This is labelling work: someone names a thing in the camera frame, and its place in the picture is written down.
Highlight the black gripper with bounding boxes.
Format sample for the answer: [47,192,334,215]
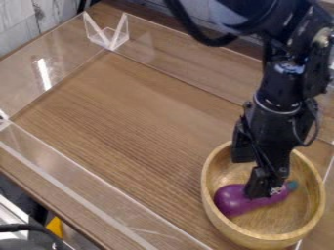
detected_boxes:
[231,94,320,199]

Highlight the purple toy eggplant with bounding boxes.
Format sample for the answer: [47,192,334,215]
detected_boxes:
[213,181,300,218]

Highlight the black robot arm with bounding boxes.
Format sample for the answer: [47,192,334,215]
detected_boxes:
[165,0,334,199]

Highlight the brown wooden bowl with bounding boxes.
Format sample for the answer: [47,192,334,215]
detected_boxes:
[201,143,326,250]

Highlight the clear acrylic tray wall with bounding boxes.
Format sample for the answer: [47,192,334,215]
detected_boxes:
[0,11,334,250]

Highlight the clear acrylic corner bracket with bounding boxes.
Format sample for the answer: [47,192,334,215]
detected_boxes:
[83,13,130,51]

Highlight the black cable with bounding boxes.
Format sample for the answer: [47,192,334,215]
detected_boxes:
[0,222,63,250]

